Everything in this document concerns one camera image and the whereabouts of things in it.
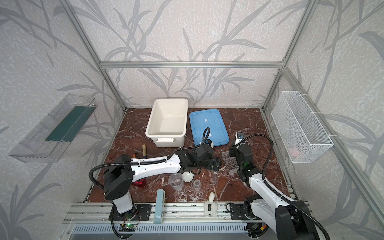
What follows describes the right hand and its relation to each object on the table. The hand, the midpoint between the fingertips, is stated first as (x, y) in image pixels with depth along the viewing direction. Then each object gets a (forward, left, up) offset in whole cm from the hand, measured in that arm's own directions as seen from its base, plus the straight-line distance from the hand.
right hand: (236, 136), depth 86 cm
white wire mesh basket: (-14, -22, +20) cm, 33 cm away
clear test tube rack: (-11, +3, -13) cm, 17 cm away
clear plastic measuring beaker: (-21, +35, -14) cm, 43 cm away
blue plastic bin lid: (+24, +12, -14) cm, 31 cm away
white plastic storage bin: (+22, +46, -16) cm, 54 cm away
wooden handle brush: (-3, +57, -13) cm, 59 cm away
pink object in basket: (-14, -26, +6) cm, 30 cm away
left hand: (-13, +11, -3) cm, 18 cm away
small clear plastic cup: (-25, +22, -8) cm, 35 cm away
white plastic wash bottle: (-35, +15, -10) cm, 39 cm away
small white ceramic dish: (-19, +28, -13) cm, 36 cm away
